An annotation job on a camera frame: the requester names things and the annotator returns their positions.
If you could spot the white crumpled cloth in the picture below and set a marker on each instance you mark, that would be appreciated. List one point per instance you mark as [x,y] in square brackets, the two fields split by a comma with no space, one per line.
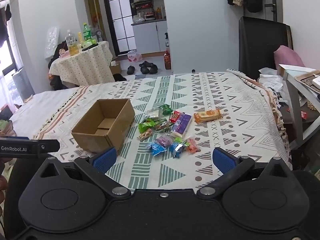
[268,80]

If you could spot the patterned bedspread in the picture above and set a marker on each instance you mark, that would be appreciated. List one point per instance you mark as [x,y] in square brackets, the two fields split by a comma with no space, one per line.
[225,135]

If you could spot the orange biscuit packet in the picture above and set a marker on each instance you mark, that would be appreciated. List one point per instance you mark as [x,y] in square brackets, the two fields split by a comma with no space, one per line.
[207,115]

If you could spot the round table with dotted tablecloth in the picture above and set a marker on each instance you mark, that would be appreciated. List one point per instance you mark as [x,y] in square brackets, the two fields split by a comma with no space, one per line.
[82,65]

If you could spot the green soda bottle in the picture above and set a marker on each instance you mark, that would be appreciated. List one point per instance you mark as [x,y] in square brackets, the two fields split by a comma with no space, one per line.
[87,33]

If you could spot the glass panel door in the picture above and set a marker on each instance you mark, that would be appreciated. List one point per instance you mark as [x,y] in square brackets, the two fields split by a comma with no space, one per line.
[120,17]

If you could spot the small purple snack packet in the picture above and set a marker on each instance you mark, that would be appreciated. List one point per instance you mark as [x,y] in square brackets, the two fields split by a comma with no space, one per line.
[163,140]

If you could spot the white kitchen cabinet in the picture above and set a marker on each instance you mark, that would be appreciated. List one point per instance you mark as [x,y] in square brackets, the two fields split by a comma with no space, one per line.
[147,37]

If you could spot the clear snack packet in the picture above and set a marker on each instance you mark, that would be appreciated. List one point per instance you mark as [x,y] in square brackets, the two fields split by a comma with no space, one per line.
[153,113]

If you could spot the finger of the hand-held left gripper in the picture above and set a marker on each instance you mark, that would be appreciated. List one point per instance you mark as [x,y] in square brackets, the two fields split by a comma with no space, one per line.
[17,138]

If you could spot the black flat device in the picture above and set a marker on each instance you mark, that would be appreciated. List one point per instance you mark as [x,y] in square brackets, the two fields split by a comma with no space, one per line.
[89,47]

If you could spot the bottled water pack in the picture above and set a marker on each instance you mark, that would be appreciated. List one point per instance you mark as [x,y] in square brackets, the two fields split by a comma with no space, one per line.
[134,56]

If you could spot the green tissue pack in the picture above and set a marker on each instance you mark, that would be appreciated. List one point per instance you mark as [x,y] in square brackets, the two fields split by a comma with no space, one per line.
[90,41]

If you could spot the purple wafer packet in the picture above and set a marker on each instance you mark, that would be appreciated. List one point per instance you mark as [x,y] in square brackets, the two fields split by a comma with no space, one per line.
[182,125]

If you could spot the black flat panel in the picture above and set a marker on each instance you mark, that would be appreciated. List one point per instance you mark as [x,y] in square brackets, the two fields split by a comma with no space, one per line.
[262,45]

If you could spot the peanut snack packet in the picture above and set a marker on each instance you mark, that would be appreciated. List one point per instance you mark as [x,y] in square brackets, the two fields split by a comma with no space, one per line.
[145,135]

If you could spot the blue green snack packet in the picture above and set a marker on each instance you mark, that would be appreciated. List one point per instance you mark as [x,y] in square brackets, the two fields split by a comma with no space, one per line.
[177,148]

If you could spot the small orange snack packet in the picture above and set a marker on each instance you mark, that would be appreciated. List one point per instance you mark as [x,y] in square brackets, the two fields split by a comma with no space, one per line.
[192,147]

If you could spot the small doll figure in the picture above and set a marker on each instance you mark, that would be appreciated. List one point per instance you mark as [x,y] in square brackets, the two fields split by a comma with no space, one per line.
[61,53]

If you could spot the colourful quilt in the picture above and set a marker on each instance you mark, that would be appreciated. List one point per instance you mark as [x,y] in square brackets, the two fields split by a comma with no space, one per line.
[6,128]

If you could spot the light green snack packet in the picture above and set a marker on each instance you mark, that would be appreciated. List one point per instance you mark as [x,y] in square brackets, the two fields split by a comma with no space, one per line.
[146,126]

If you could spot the clear plastic packaging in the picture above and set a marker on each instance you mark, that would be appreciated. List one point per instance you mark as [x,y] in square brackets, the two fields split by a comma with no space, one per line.
[51,42]

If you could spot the brown cardboard box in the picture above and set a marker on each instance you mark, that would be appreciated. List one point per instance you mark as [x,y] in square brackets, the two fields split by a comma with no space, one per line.
[95,141]

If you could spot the red snack packet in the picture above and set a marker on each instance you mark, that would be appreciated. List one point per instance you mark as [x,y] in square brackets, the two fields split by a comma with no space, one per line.
[174,117]

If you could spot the grey standing appliance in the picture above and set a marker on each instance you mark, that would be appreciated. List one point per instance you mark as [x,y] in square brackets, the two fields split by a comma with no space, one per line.
[23,85]

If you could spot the white spray bottle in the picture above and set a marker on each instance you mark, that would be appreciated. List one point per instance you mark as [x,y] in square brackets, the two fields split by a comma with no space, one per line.
[167,41]

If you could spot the kitchen rack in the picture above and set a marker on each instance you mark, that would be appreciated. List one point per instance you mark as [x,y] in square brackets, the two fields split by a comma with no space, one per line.
[142,7]

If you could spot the pink cloth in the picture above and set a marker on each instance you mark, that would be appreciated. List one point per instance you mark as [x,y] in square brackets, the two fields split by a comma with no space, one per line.
[287,57]

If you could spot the yellow juice bottle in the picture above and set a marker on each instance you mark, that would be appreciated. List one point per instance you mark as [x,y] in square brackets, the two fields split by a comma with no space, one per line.
[72,46]

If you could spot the dark green snack packet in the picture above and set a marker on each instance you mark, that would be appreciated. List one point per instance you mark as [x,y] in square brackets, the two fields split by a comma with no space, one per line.
[165,109]

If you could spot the pink plastic box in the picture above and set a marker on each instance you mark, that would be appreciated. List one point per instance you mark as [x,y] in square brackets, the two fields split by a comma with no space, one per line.
[66,54]

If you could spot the green brown snack packet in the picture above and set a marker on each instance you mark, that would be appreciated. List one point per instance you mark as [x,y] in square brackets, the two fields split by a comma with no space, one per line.
[161,125]

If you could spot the white side table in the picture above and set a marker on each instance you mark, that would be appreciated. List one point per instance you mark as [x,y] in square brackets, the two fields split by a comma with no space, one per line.
[296,97]

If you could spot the patterned tray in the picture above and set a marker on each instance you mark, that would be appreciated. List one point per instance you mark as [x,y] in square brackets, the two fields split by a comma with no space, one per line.
[307,80]

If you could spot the cardboard box on floor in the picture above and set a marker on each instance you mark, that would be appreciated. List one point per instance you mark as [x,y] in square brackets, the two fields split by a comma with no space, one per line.
[115,68]

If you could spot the black slipper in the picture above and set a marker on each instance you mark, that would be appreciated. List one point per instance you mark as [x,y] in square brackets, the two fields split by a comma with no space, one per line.
[153,69]
[130,70]
[145,70]
[145,63]

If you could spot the window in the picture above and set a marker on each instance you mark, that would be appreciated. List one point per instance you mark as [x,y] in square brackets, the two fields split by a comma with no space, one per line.
[6,42]

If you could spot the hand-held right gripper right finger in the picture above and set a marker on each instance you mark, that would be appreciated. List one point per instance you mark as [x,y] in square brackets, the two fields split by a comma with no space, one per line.
[223,160]

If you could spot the white bed sheet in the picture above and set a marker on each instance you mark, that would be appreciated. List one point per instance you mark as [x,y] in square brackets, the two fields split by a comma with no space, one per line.
[42,107]

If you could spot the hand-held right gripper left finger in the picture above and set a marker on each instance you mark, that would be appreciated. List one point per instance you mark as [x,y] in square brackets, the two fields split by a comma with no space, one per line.
[105,158]

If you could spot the black jacket on chair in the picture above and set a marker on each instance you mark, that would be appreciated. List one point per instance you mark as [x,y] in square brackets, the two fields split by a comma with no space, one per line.
[56,82]

